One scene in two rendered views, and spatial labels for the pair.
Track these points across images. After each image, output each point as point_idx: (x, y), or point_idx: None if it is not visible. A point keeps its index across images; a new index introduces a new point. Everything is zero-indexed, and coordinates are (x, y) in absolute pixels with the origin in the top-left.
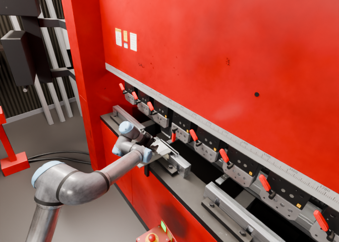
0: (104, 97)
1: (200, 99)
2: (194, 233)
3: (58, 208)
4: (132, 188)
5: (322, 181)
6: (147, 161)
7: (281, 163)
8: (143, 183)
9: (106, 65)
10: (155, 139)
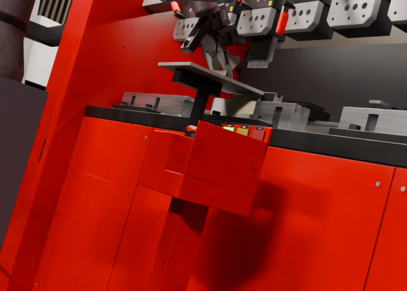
0: (114, 66)
1: None
2: (300, 208)
3: None
4: (114, 266)
5: None
6: None
7: None
8: (162, 203)
9: None
10: (237, 36)
